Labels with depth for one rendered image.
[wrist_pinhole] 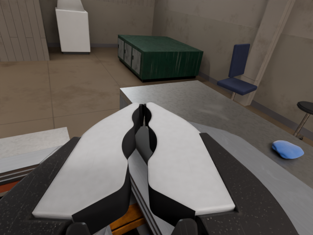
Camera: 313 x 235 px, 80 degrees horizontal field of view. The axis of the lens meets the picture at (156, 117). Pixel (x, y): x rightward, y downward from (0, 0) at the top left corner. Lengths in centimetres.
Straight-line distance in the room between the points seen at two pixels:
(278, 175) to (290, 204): 11
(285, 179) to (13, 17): 513
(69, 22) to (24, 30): 108
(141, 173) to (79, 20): 516
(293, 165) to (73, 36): 549
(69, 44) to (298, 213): 565
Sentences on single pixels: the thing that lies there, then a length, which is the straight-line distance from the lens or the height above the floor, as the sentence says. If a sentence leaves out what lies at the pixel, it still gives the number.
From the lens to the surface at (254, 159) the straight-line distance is 77.
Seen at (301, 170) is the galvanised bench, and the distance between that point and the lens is 89.
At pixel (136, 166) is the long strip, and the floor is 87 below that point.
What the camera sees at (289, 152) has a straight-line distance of 90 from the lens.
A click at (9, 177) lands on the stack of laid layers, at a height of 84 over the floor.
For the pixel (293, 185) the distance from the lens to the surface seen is 76.
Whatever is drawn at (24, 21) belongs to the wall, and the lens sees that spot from 521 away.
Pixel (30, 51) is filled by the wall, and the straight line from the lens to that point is 532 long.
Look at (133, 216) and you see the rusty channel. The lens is 97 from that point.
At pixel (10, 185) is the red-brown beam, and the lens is 105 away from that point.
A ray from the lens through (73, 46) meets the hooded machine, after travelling 583.
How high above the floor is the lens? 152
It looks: 32 degrees down
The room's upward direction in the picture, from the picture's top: 8 degrees clockwise
